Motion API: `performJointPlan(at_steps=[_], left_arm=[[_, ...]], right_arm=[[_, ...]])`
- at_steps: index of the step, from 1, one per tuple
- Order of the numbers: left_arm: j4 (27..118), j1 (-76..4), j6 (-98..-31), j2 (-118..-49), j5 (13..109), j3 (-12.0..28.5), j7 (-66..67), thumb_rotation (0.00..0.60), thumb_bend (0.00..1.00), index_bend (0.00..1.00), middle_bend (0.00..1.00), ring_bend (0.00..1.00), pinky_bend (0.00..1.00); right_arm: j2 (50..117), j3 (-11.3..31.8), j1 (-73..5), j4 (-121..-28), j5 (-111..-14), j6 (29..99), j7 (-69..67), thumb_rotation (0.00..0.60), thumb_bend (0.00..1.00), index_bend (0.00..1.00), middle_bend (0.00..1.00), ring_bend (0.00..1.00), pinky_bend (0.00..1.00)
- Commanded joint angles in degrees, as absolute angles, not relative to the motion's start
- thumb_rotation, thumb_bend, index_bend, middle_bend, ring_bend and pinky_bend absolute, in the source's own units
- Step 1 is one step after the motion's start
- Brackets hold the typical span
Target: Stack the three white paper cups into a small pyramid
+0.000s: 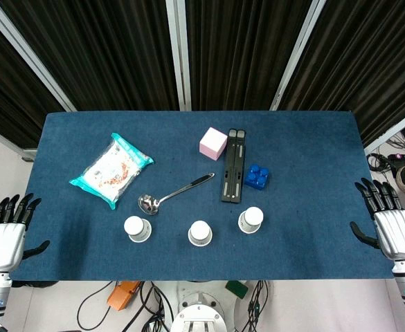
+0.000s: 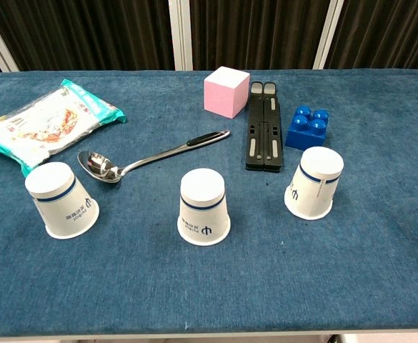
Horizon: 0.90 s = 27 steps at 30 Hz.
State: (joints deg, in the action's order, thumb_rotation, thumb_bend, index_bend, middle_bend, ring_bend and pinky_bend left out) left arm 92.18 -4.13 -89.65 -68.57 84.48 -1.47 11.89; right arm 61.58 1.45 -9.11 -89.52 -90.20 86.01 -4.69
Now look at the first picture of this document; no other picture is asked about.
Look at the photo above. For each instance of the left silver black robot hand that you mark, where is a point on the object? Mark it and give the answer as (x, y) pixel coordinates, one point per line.
(3, 242)

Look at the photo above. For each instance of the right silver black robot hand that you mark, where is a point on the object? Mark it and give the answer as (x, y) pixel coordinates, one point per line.
(394, 231)

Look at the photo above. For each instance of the white paper cup blue stripe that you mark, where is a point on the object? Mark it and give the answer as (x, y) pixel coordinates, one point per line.
(199, 232)
(251, 218)
(137, 228)

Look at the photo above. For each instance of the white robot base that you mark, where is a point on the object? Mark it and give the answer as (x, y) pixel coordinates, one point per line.
(202, 314)

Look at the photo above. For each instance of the blue table cloth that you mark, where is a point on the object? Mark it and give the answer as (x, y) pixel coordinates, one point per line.
(292, 242)

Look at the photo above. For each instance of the orange foot pedal box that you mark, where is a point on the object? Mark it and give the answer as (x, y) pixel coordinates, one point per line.
(122, 294)

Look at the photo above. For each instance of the teal white snack bag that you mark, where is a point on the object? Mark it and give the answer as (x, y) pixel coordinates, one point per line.
(112, 169)

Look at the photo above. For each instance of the blue toy building brick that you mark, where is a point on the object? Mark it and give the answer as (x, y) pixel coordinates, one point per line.
(257, 176)

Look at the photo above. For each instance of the black pleated curtain panel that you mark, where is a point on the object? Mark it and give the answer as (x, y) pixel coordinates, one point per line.
(368, 52)
(101, 52)
(236, 52)
(5, 86)

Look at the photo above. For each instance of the green box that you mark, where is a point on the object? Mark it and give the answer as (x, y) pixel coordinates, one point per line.
(237, 288)

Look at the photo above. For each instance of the black folding laptop stand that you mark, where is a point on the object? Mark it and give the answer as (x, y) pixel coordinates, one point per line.
(233, 166)

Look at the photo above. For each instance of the pink foam cube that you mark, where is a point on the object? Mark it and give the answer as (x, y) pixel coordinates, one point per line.
(212, 143)

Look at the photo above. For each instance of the white frame bar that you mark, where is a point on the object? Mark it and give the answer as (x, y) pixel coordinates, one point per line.
(396, 129)

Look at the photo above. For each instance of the white frame post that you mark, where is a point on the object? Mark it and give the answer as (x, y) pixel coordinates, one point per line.
(25, 52)
(297, 52)
(179, 55)

